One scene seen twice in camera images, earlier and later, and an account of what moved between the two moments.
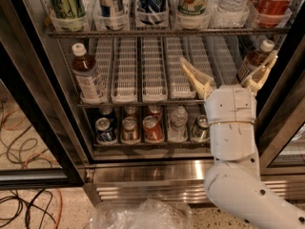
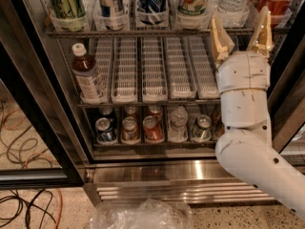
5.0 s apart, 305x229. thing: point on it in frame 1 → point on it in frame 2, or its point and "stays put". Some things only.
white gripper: x=231 y=105 → x=243 y=71
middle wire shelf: x=144 y=104 stays put
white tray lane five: x=199 y=57 stays put
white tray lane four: x=182 y=84 stays put
